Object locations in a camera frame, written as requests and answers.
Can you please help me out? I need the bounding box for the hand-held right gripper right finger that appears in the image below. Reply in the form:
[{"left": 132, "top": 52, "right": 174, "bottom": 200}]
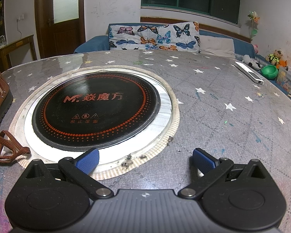
[{"left": 178, "top": 148, "right": 267, "bottom": 201}]

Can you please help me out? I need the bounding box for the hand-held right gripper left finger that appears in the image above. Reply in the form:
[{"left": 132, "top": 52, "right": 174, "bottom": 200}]
[{"left": 24, "top": 148, "right": 114, "bottom": 200}]

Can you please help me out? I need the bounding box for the white remote control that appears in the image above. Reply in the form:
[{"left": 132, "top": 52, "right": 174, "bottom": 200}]
[{"left": 234, "top": 61, "right": 265, "bottom": 85}]

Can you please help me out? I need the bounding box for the black and white plush dog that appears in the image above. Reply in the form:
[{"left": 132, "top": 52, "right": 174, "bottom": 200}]
[{"left": 241, "top": 54, "right": 265, "bottom": 71}]

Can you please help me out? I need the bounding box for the green bowl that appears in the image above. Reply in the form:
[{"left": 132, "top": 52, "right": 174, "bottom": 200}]
[{"left": 261, "top": 64, "right": 279, "bottom": 79}]

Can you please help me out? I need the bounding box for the beige pillow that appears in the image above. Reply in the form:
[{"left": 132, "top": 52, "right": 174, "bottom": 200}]
[{"left": 199, "top": 35, "right": 236, "bottom": 59}]

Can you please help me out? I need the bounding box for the clear storage box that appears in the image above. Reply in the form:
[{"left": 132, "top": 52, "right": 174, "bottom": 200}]
[{"left": 276, "top": 65, "right": 291, "bottom": 96}]

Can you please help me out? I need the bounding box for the blue sofa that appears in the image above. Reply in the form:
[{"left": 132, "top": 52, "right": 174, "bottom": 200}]
[{"left": 74, "top": 29, "right": 291, "bottom": 102}]

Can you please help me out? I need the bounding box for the teddy bear plush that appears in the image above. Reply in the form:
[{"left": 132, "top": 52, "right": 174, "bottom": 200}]
[{"left": 265, "top": 49, "right": 284, "bottom": 66}]

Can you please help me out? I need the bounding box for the wooden door with glass pane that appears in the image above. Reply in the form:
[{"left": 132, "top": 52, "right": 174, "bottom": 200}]
[{"left": 35, "top": 0, "right": 86, "bottom": 60}]

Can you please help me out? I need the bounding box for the butterfly print pillow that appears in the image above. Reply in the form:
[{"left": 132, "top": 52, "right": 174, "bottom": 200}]
[{"left": 108, "top": 22, "right": 200, "bottom": 53}]

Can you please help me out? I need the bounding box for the wooden side table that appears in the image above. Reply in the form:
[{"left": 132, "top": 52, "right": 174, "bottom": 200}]
[{"left": 0, "top": 34, "right": 36, "bottom": 71}]

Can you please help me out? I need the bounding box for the paper flower pinwheel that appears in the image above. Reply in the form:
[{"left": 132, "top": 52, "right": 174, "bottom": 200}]
[{"left": 247, "top": 11, "right": 260, "bottom": 42}]

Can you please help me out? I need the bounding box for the green framed window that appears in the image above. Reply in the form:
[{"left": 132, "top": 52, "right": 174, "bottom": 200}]
[{"left": 141, "top": 0, "right": 242, "bottom": 27}]

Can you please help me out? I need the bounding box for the grey power cable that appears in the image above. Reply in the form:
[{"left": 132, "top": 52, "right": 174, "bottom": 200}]
[{"left": 16, "top": 19, "right": 24, "bottom": 40}]

